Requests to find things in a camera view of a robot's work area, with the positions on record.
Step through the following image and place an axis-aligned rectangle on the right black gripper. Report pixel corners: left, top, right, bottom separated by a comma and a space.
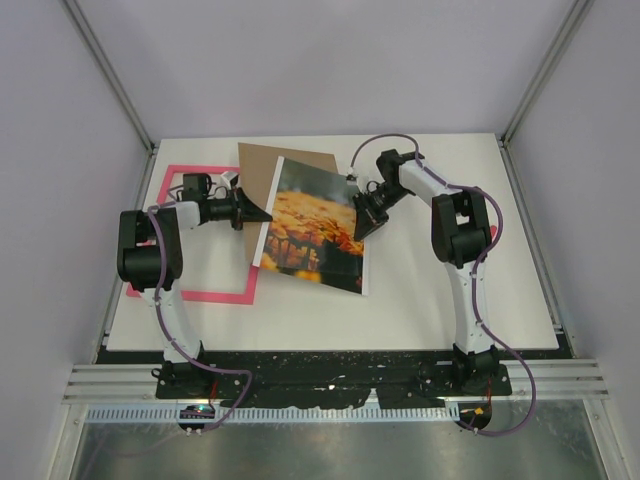
351, 184, 409, 243

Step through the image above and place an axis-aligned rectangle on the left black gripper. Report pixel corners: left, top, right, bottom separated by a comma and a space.
205, 187, 273, 232

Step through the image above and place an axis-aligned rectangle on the brown frame backing board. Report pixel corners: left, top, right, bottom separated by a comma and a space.
236, 142, 340, 264

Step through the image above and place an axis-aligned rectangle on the orange flower photo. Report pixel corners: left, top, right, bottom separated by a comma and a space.
252, 155, 371, 297

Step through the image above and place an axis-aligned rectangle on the pink wooden photo frame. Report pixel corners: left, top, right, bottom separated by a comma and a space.
124, 163, 261, 306

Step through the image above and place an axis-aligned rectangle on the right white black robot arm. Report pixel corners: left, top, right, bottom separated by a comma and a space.
353, 150, 499, 394

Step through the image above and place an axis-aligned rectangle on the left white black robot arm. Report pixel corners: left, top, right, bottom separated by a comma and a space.
116, 171, 272, 398

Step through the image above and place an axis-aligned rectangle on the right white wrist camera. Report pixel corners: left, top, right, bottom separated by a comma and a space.
346, 167, 369, 190

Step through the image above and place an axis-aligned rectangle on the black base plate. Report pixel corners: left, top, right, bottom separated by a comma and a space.
97, 349, 512, 409

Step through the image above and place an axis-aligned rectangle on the left aluminium corner post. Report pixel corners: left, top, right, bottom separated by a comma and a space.
60, 0, 155, 154

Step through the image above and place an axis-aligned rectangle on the aluminium corner post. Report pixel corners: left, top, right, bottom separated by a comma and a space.
60, 0, 155, 154
499, 0, 595, 148

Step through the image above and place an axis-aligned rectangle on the white slotted cable duct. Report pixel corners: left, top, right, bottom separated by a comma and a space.
85, 402, 459, 424

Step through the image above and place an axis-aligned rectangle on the aluminium front rail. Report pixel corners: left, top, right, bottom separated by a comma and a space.
63, 359, 610, 404

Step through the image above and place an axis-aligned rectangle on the right aluminium corner post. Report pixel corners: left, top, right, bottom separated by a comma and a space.
499, 0, 595, 148

